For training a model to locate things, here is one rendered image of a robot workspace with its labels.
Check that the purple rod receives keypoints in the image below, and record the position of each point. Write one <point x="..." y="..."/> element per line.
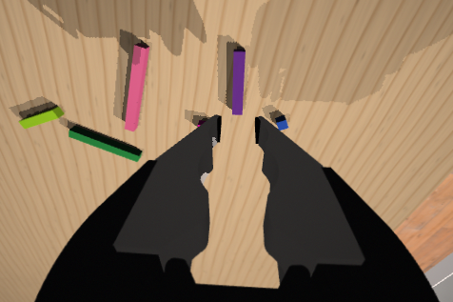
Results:
<point x="239" y="57"/>

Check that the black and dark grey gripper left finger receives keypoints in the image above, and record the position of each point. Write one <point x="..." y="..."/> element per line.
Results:
<point x="160" y="212"/>

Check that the small blue block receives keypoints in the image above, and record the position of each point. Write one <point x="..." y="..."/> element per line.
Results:
<point x="281" y="123"/>

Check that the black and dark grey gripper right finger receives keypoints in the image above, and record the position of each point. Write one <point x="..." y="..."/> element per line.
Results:
<point x="313" y="218"/>

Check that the pink rod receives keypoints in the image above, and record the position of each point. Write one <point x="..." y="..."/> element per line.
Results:
<point x="136" y="85"/>

